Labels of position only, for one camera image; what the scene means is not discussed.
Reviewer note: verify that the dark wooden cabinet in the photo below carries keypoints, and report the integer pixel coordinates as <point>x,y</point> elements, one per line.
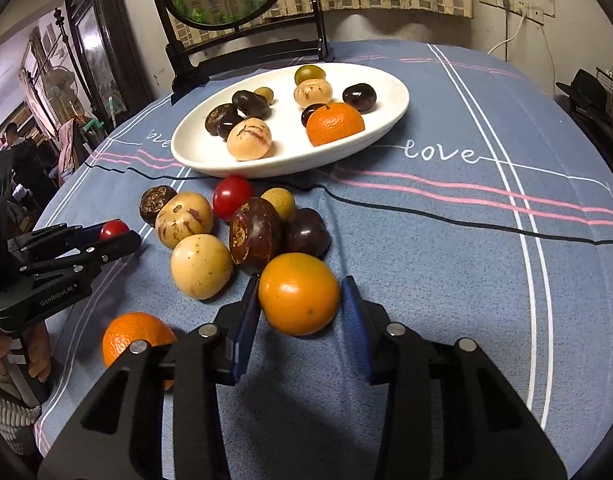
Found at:
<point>114,75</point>

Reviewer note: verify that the white round plate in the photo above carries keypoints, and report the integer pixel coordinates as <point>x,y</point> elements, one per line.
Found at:
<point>193,146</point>

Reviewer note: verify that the blue checked tablecloth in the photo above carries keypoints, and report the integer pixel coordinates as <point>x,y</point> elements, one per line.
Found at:
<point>484,213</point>

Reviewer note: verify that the standing electric fan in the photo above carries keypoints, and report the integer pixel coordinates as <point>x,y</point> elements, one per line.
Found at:
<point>58,86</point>

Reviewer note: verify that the black framed embroidery screen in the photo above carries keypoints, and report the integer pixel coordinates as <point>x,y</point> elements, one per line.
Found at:
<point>195,26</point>

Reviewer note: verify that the black hat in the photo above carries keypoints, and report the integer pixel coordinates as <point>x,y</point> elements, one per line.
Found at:
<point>586,90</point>

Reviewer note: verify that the small yellow longan fruit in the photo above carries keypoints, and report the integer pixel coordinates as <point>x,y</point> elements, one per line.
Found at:
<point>283,202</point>

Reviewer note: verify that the pale yellow spotted fruit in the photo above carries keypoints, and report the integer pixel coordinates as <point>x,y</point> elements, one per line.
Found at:
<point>201,272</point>

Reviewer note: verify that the yellow green round fruit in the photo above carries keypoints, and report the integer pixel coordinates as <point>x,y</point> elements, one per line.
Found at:
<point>308,72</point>

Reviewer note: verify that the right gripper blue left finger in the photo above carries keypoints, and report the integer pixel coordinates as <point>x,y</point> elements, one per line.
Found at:
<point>116,432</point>

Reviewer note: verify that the wall power socket strip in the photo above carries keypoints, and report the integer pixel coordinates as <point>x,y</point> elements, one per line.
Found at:
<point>526,8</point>

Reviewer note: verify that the red cherry tomato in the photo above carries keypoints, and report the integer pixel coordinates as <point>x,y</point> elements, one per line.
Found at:
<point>113,228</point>
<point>229,195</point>

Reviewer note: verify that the person left hand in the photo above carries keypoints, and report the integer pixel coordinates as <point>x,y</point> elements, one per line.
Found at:
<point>36,355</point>

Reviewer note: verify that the small olive longan fruit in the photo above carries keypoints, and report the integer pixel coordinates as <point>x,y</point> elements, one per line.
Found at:
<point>266,93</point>

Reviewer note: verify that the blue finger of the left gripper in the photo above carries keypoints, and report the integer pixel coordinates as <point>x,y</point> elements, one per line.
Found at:
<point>92,256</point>
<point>54,240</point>

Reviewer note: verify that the tan smooth round fruit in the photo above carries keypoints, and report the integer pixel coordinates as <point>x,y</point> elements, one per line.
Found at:
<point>313,91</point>

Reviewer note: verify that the dark plum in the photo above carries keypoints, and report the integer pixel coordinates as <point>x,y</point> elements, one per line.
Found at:
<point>361,96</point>
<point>251,104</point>
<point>307,233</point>

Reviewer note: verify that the smooth orange round fruit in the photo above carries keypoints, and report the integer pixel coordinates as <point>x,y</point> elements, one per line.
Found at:
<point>299,294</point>

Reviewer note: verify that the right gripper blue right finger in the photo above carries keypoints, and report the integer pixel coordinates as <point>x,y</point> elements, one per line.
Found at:
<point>451,413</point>

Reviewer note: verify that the grey knitted sleeve forearm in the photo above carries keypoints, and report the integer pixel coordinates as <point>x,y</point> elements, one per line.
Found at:
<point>17,422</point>

